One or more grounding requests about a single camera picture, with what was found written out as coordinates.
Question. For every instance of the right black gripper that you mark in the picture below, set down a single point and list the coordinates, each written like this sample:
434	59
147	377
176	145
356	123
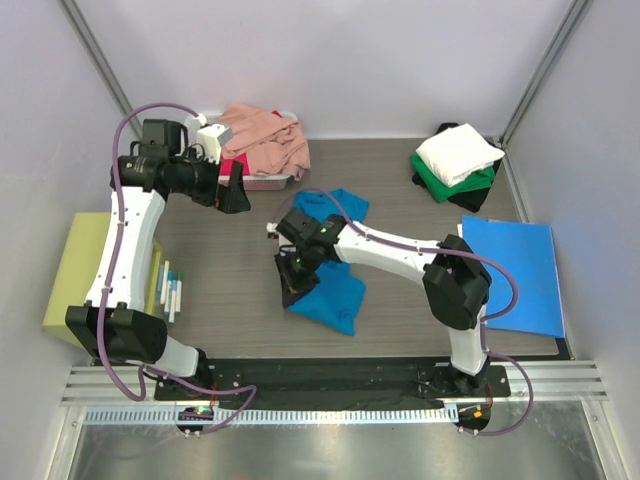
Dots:
296	286

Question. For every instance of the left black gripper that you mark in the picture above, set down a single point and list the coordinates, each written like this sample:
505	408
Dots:
228	199

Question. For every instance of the blue t shirt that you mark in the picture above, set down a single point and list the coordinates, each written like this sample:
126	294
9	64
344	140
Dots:
337	299

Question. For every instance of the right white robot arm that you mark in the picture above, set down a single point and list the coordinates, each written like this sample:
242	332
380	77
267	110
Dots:
455	282

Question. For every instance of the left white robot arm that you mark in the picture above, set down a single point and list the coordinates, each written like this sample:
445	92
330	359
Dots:
167	160

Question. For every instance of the red t shirt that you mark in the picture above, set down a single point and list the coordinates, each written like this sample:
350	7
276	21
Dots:
260	140

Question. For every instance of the white plastic basket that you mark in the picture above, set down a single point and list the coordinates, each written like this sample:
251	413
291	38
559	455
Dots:
251	182

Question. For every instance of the pink t shirt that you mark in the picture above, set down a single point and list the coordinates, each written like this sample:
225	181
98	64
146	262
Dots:
298	158

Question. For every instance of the white marker pens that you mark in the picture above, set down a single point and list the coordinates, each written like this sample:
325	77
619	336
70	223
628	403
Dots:
169	291

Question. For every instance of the yellow green box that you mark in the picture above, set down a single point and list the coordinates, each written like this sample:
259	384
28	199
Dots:
77	269

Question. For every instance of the green folded t shirt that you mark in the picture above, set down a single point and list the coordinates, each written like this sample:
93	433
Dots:
476	184

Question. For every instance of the black folded t shirt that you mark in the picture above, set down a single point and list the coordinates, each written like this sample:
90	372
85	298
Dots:
474	204

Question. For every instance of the white folded t shirt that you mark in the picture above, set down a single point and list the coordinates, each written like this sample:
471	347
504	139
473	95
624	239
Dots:
456	153

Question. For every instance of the blue folder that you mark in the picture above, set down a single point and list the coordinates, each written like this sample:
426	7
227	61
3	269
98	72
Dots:
527	252

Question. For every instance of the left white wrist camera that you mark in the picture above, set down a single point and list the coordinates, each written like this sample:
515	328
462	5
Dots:
212	137

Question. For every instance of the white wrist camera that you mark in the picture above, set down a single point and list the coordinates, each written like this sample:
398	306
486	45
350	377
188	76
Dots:
212	137
283	242

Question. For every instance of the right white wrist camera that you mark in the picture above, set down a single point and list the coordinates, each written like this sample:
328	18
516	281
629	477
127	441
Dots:
283	242

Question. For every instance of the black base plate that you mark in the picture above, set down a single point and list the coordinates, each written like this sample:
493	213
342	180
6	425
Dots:
473	416

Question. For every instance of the white slotted cable duct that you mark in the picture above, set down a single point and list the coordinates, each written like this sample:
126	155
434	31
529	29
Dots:
199	416

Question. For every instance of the aluminium rail frame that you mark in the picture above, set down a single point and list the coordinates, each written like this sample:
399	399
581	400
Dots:
391	386

